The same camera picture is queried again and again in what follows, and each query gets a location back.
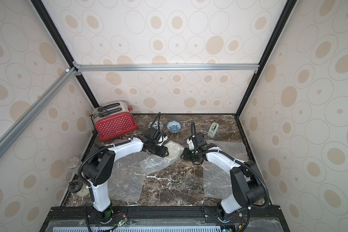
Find cream white bowl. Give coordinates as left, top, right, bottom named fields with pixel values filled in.
left=165, top=141, right=184, bottom=159

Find bubble wrap sheet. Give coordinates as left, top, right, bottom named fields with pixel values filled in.
left=107, top=152, right=148, bottom=206
left=202, top=140, right=249, bottom=200
left=139, top=155, right=179, bottom=174

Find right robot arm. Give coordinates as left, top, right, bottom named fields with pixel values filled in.
left=181, top=133, right=270, bottom=217

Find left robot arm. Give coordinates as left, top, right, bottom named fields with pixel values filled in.
left=77, top=128, right=169, bottom=213

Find black white patterned bowl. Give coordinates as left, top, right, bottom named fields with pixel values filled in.
left=149, top=120, right=164, bottom=131

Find blue white patterned bowl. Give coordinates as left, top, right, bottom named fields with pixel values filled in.
left=166, top=120, right=182, bottom=133

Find red silver toaster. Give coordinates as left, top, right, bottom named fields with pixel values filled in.
left=92, top=101, right=138, bottom=141

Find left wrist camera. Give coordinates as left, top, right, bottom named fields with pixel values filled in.
left=157, top=132, right=168, bottom=146

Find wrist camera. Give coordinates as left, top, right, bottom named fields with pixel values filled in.
left=157, top=132, right=168, bottom=146
left=187, top=137, right=195, bottom=150

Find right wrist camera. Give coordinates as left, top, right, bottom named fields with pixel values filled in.
left=187, top=137, right=195, bottom=150

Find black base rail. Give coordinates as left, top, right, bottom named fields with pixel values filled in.
left=40, top=205, right=289, bottom=232

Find horizontal aluminium rail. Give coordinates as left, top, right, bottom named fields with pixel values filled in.
left=76, top=63, right=259, bottom=72

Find left diagonal aluminium rail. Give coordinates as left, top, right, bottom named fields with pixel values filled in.
left=0, top=67, right=76, bottom=158

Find black left frame post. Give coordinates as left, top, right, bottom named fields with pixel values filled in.
left=30, top=0, right=99, bottom=108

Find black frame post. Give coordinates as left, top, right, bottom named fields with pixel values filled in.
left=30, top=0, right=99, bottom=108
left=235, top=0, right=297, bottom=119

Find black right frame post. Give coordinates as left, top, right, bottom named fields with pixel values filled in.
left=235, top=0, right=297, bottom=119

